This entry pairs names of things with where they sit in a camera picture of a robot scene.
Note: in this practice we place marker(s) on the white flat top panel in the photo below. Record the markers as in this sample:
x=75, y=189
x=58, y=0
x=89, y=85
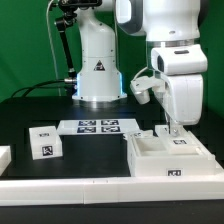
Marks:
x=97, y=126

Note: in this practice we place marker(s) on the white border rail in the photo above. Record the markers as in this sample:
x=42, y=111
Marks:
x=110, y=190
x=203, y=162

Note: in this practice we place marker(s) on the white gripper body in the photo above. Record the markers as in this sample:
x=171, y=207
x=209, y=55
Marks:
x=182, y=98

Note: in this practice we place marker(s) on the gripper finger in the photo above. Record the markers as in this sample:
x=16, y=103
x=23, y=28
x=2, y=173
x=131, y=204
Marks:
x=174, y=128

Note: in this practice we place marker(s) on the white right border rail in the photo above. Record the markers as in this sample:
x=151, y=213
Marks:
x=203, y=162

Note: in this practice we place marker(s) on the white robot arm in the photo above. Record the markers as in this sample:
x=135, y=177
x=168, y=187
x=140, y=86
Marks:
x=171, y=31

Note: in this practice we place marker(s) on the white cabinet door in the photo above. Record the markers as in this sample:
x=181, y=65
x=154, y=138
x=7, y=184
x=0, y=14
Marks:
x=182, y=144
x=138, y=134

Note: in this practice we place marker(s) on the small white cube block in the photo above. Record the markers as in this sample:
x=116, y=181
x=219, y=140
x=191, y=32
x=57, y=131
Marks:
x=45, y=142

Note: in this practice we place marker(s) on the white front border rail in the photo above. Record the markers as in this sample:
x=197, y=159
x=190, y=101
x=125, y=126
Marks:
x=110, y=190

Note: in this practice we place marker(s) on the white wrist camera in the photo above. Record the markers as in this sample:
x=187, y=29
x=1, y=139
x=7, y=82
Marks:
x=140, y=88

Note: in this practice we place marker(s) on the white cabinet body box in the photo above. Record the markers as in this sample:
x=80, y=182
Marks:
x=147, y=157

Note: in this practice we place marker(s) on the white left border piece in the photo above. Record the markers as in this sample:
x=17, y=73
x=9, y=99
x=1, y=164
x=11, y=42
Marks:
x=5, y=158

